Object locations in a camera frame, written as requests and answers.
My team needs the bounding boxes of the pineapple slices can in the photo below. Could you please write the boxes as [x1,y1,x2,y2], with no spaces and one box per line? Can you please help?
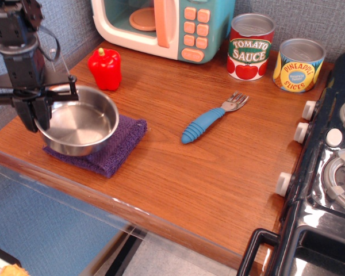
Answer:
[273,38,326,93]

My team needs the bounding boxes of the blue handled toy fork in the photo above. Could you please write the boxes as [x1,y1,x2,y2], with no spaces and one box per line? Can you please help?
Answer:
[181,91,249,144]

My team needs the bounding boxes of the white stove knob rear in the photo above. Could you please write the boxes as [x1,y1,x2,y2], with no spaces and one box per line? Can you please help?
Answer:
[302,101,317,121]

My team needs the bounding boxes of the white stove knob front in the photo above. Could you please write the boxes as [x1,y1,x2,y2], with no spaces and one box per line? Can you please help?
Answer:
[275,172,292,197]

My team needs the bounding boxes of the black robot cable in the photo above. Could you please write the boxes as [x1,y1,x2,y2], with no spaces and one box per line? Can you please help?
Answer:
[37,24,61,63]

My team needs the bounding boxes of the black toy stove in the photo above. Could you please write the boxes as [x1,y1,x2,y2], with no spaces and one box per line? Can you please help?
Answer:
[236,49,345,276]

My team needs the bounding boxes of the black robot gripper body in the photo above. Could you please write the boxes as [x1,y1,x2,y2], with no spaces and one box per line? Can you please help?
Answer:
[0,43,78,105]

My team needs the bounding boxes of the yellow object at corner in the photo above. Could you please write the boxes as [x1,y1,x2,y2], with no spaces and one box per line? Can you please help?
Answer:
[0,264,29,276]

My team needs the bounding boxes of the teal toy microwave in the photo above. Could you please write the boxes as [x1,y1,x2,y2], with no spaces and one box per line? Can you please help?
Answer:
[91,1,235,64]

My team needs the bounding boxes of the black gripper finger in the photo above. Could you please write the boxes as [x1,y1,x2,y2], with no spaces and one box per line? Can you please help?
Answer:
[13,99,38,133]
[32,97,52,130]

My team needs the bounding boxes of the metal pot with wire handle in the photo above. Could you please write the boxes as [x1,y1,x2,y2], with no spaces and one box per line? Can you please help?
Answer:
[34,85,120,156]

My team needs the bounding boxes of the grey burner front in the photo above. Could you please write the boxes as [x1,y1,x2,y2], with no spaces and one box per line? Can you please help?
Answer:
[323,149,345,208]

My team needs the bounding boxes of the red toy bell pepper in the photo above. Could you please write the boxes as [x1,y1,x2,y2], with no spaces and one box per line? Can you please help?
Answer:
[87,47,122,91]

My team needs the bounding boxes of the tomato sauce can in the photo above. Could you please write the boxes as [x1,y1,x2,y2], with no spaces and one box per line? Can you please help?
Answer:
[227,13,275,81]

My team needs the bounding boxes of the white stove knob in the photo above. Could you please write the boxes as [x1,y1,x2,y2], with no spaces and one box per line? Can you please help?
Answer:
[275,172,292,197]
[325,128,343,147]
[302,101,317,121]
[293,122,309,144]

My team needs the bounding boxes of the white stove knob middle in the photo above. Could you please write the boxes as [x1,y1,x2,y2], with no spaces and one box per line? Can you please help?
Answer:
[293,122,309,144]

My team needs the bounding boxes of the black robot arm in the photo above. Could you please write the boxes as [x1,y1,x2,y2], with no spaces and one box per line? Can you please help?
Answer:
[0,1,78,132]

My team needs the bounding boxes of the white stove top knob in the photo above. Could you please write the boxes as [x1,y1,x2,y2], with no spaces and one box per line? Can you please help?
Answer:
[325,128,343,147]

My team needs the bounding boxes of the purple folded cloth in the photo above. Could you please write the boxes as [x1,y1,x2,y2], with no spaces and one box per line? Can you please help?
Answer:
[43,115,147,178]

